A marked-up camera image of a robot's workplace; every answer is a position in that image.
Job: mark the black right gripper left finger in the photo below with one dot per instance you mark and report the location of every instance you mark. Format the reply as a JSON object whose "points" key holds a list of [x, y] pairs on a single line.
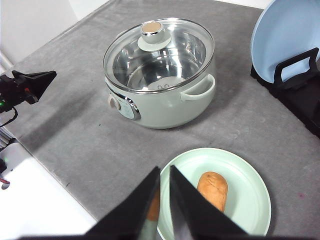
{"points": [[127, 222]]}

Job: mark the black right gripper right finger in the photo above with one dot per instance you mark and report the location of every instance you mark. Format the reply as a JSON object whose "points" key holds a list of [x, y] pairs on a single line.
{"points": [[199, 218]]}

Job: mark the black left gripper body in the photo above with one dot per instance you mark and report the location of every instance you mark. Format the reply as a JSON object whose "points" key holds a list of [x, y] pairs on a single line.
{"points": [[11, 94]]}

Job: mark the brown potato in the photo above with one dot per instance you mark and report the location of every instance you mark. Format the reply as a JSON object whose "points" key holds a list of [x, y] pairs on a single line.
{"points": [[211, 183]]}

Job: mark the green plate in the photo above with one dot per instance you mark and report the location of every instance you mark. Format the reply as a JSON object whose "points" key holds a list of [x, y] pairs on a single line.
{"points": [[248, 201]]}

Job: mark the glass steamer lid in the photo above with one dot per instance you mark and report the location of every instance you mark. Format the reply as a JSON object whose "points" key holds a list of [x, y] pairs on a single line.
{"points": [[159, 54]]}

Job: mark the green electric steamer pot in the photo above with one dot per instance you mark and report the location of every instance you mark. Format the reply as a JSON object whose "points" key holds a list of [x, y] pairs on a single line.
{"points": [[166, 110]]}

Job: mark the black plate rack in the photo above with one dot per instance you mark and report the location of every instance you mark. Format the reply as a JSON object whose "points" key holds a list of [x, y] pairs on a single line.
{"points": [[301, 93]]}

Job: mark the blue plate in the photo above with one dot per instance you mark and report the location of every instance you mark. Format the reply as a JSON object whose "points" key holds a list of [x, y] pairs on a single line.
{"points": [[284, 31]]}

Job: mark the grey table mat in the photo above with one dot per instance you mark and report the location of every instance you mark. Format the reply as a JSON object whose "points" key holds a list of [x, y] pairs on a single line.
{"points": [[101, 160]]}

